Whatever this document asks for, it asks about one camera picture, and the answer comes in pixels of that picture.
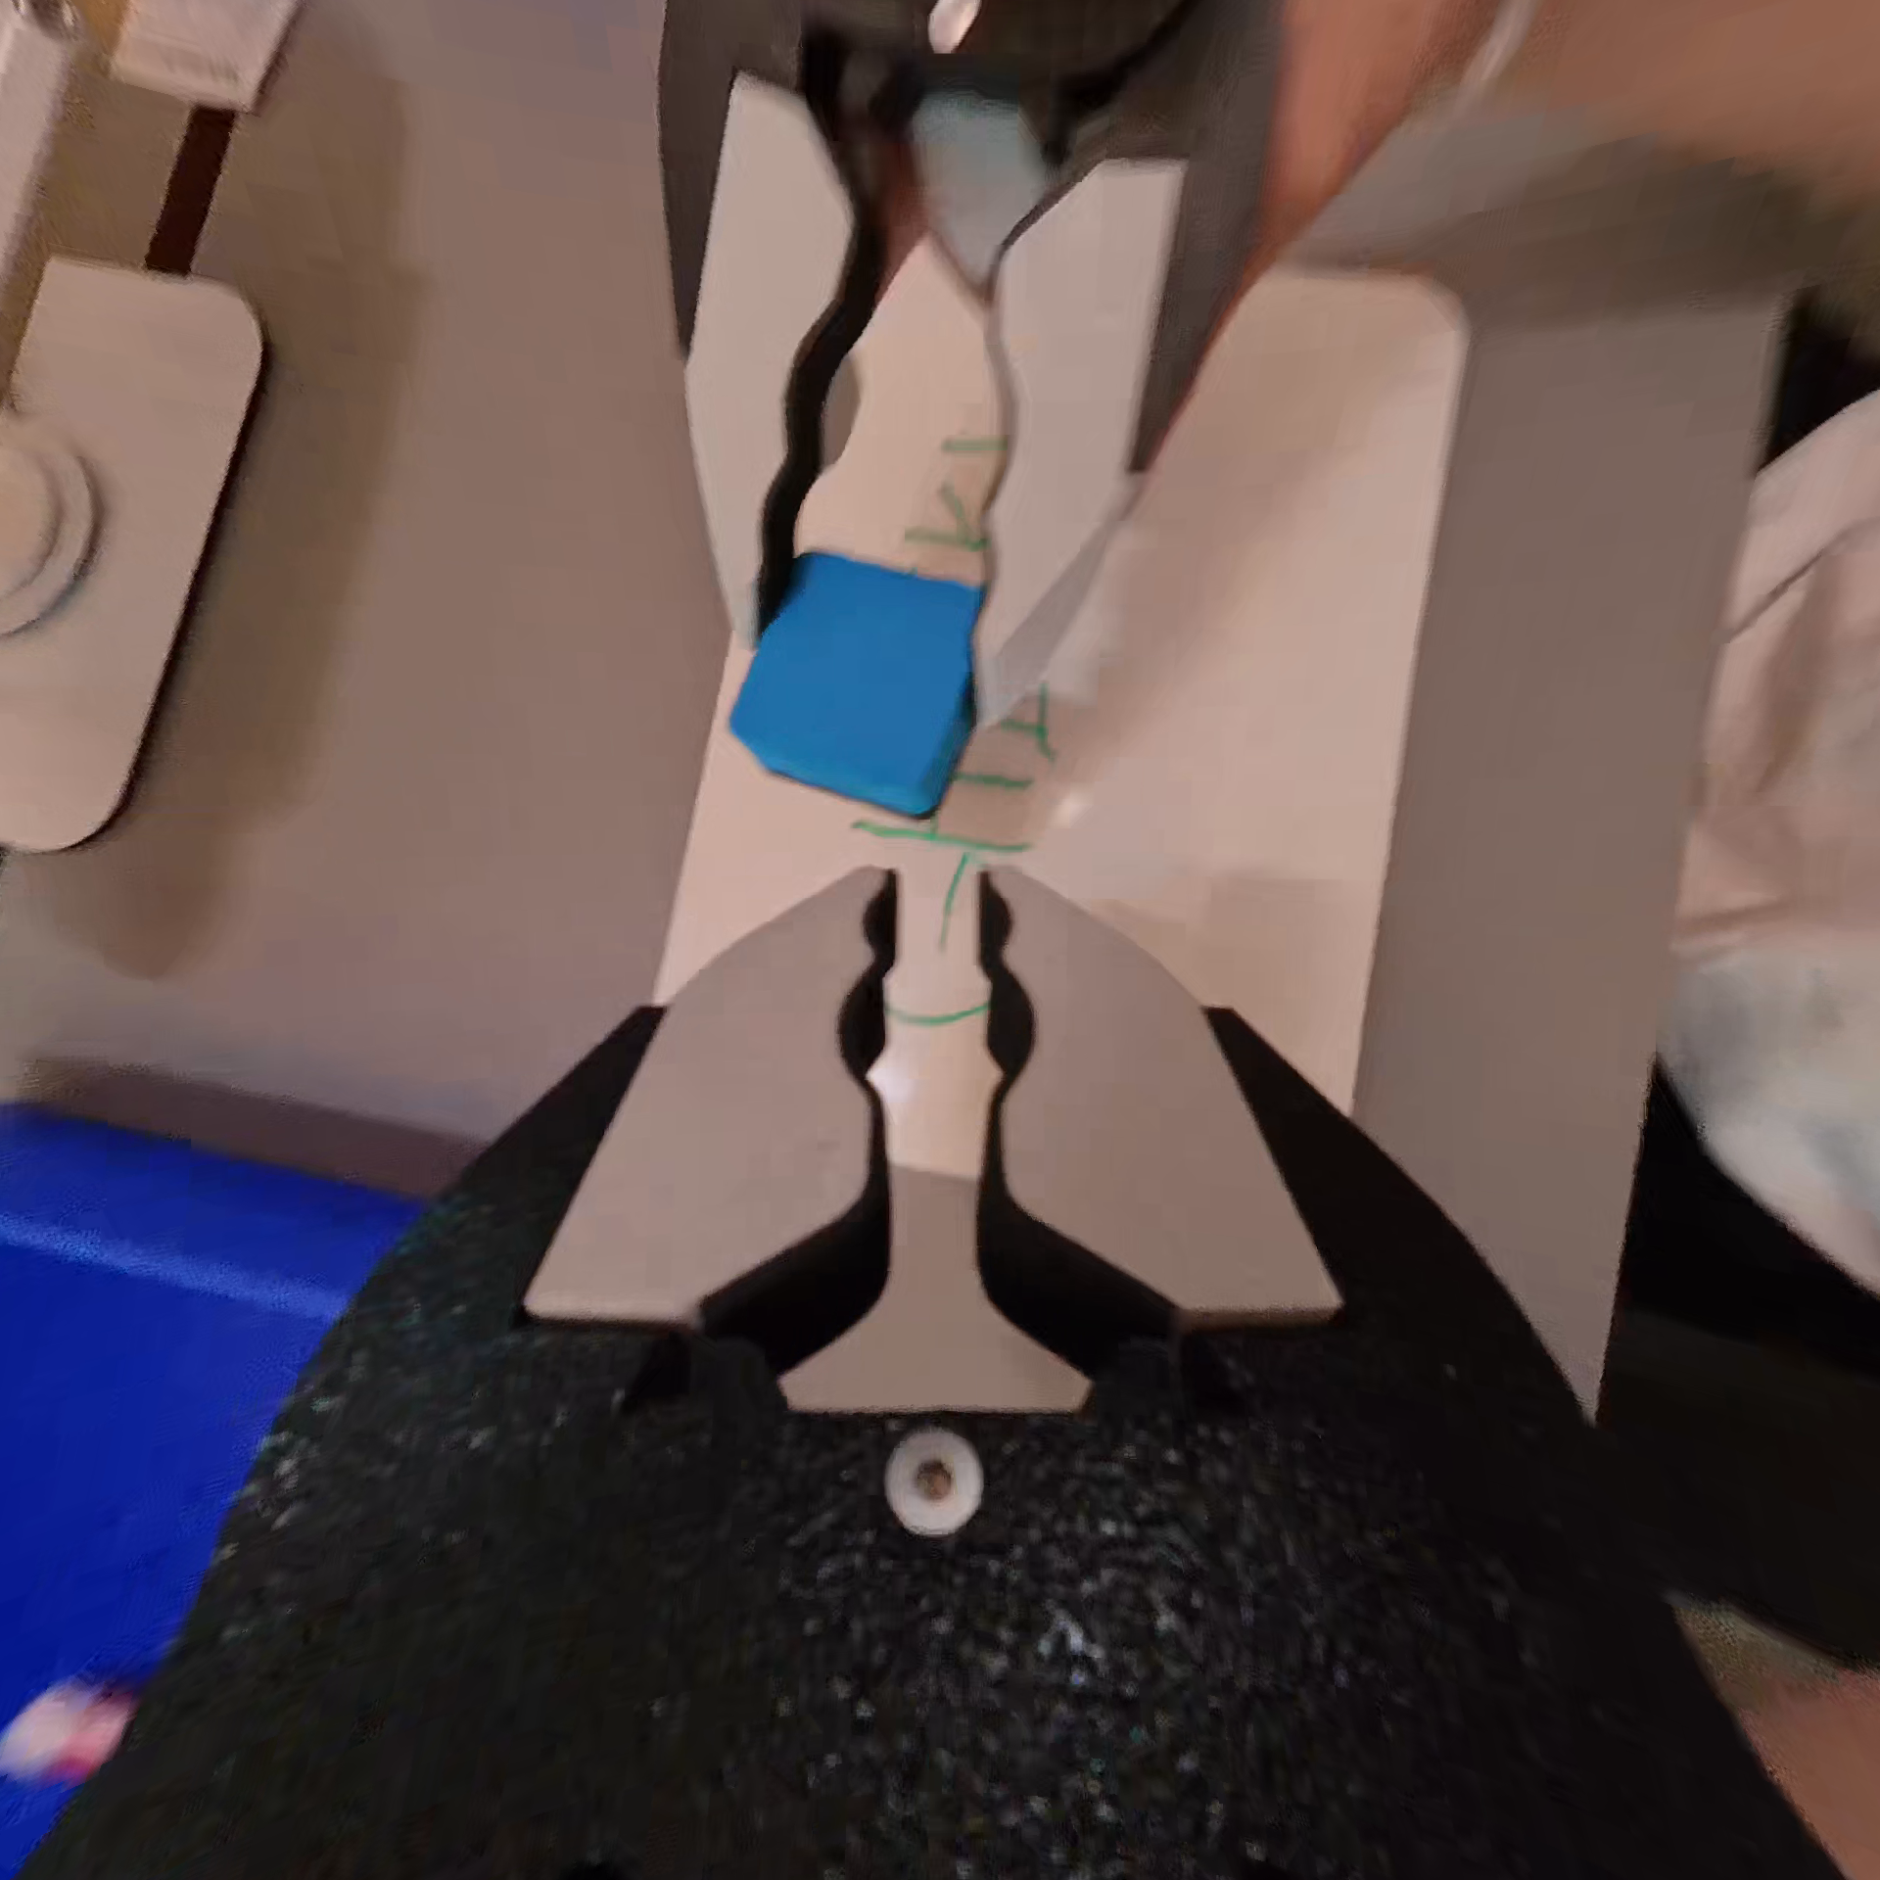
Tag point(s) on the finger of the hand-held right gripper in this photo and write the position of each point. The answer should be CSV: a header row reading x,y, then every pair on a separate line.
x,y
1078,367
748,293

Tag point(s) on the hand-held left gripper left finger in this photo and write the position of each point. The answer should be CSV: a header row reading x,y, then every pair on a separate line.
x,y
706,1146

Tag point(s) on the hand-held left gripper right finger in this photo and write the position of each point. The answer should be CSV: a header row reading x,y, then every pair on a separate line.
x,y
1159,1146

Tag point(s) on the white whiteboard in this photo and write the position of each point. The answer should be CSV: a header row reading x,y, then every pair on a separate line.
x,y
1249,660

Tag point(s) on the blue foam eraser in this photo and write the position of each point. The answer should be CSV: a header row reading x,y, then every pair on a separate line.
x,y
859,676

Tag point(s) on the blue plastic bin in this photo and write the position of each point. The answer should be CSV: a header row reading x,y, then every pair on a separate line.
x,y
145,1395

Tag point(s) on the person's right hand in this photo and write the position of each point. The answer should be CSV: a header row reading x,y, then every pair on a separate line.
x,y
1353,87

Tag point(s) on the wooden sign stand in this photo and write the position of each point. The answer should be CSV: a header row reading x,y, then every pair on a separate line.
x,y
132,587

